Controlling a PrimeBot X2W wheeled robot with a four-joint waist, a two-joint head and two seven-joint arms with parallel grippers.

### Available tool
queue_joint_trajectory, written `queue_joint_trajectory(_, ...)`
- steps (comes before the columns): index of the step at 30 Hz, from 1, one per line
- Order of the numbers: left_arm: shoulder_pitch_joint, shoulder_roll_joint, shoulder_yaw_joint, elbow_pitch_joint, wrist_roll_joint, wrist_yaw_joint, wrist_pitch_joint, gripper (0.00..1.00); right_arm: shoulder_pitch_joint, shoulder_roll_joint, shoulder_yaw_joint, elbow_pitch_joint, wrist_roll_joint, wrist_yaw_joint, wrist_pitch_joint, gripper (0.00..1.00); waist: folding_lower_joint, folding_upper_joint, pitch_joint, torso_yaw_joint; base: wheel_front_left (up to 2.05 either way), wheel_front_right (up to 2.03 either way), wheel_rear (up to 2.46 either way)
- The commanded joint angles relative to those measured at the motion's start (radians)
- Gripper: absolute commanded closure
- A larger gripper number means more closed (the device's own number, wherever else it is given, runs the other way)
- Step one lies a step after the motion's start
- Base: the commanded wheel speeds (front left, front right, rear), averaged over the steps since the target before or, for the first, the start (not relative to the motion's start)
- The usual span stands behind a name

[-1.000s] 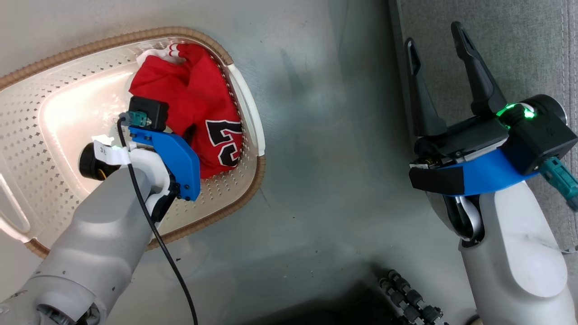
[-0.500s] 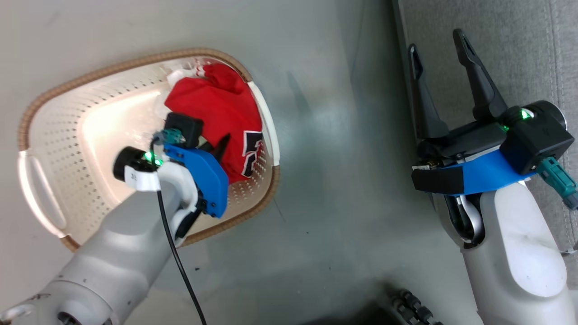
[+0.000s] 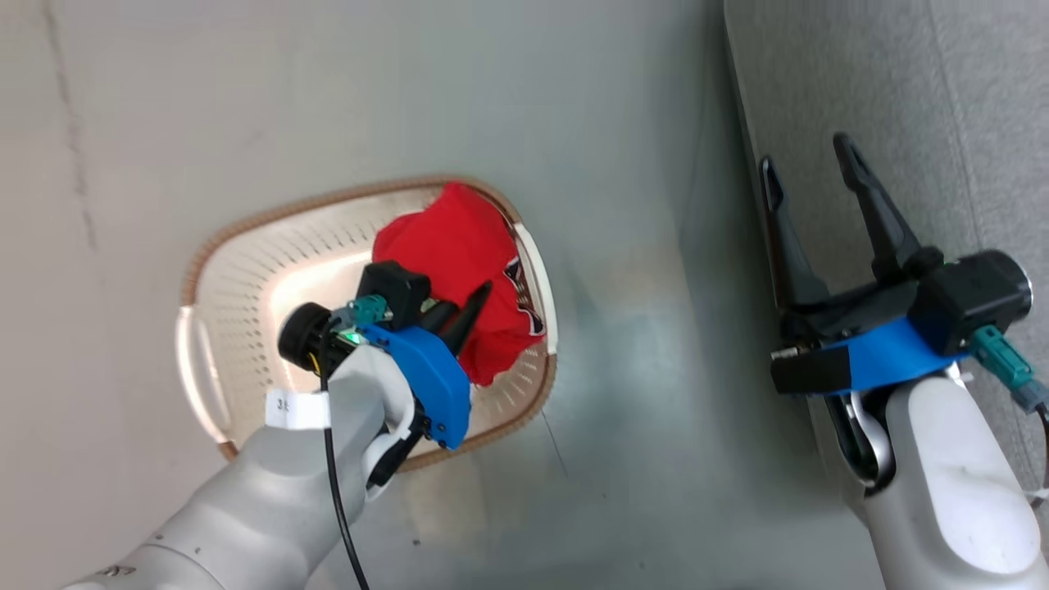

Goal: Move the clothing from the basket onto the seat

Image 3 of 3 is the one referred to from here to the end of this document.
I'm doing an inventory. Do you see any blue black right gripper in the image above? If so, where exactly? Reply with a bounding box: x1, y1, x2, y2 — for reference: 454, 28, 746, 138
760, 131, 974, 397

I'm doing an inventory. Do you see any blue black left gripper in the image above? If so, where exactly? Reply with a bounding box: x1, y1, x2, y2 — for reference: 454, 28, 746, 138
278, 280, 494, 451

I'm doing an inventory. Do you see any red cloth garment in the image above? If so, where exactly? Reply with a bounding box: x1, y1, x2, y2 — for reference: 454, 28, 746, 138
373, 182, 547, 387

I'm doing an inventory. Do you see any light grey fabric sofa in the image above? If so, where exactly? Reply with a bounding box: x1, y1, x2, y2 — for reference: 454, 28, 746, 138
724, 0, 1049, 525

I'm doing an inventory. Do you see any beige laundry basket brown rim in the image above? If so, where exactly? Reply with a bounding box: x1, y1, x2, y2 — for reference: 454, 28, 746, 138
176, 175, 559, 473

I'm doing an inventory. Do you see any teal left camera connector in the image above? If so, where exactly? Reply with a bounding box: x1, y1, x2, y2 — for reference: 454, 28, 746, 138
330, 296, 388, 330

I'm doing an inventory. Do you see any teal camera connector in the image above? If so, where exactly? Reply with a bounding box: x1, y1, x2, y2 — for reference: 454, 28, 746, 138
970, 324, 1049, 413
330, 296, 388, 330

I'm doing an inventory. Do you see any white paper cable label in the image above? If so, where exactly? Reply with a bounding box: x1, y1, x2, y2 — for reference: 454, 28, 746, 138
266, 391, 331, 430

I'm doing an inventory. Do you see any teal right camera connector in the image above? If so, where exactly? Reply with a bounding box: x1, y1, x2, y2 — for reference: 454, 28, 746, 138
970, 324, 1049, 413

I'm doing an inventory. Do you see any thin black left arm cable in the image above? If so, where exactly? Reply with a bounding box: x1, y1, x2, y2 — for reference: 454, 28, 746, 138
318, 352, 371, 590

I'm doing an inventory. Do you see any thin right arm cable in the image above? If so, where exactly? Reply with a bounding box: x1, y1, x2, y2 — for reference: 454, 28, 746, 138
1029, 406, 1049, 507

